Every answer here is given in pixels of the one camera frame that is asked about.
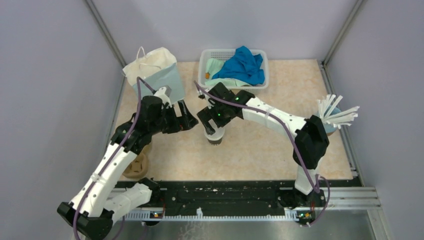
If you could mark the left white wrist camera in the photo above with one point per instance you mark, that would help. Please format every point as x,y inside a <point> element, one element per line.
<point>164,94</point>

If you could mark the blue straw holder cup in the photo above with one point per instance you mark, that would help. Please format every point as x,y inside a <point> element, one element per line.
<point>329,128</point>

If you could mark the white plastic basket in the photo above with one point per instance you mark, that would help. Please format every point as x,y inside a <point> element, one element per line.
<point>223,54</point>

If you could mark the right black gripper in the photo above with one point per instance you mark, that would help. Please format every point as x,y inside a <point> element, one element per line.
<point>206,114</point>

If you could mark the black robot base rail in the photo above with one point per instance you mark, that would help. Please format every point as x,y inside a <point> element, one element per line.
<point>256,200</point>

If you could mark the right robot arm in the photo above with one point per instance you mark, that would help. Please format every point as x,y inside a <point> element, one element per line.
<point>307,135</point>

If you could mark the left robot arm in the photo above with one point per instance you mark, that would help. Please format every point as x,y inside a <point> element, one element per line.
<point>91,212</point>

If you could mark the brown cardboard cup carrier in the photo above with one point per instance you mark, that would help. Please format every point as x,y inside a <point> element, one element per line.
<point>138,168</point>

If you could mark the blue cloth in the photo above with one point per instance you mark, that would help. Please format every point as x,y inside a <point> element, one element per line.
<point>243,66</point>

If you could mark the pale blue paper bag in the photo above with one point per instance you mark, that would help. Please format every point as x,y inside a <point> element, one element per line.
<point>158,68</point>

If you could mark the mint green cloth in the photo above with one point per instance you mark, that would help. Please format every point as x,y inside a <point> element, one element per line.
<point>213,66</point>

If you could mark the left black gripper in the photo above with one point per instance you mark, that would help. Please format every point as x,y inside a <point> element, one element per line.
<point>186,122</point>

